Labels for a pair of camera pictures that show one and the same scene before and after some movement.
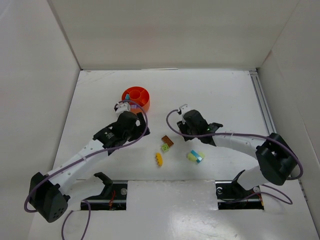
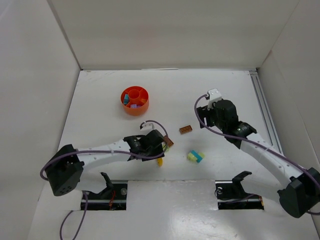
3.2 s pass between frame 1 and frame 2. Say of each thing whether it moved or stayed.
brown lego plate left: stayed
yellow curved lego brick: stayed
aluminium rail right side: stayed
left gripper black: moved
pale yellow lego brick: stayed
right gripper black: moved
